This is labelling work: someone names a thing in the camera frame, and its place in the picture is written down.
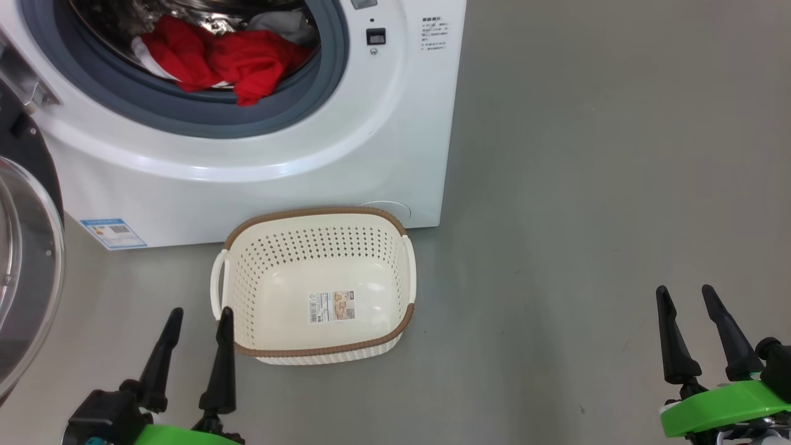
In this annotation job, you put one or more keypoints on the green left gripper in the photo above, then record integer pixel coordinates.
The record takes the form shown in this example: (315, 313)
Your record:
(179, 436)

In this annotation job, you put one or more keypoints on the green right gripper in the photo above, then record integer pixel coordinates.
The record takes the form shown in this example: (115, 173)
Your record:
(723, 408)

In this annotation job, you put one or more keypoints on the washing machine glass door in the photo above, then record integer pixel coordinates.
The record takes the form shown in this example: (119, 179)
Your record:
(31, 259)

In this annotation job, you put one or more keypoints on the red garment with white band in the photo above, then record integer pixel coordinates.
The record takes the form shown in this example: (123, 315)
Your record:
(253, 68)

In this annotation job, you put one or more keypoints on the red garment with white trim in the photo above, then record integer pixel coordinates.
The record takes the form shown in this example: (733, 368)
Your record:
(179, 55)

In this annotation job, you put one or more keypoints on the cream perforated laundry basket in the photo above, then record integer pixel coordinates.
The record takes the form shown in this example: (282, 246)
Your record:
(278, 272)

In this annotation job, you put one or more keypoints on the printed product label sticker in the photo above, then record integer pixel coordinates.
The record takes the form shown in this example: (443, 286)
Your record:
(332, 307)

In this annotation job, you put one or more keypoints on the white front-load washing machine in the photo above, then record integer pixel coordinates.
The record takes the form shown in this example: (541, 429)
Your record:
(278, 173)

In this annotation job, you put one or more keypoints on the grey rubber door seal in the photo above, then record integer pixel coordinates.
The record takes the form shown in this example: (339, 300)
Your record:
(204, 120)

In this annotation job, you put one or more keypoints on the blue energy label sticker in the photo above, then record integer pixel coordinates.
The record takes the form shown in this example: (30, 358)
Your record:
(114, 233)

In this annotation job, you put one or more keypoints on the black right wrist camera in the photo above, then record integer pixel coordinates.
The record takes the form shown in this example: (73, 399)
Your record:
(777, 371)

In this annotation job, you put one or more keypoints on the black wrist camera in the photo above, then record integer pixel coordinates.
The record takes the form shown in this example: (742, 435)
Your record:
(105, 414)
(777, 371)

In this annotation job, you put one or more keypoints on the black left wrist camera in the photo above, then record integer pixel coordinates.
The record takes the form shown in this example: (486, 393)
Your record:
(105, 414)

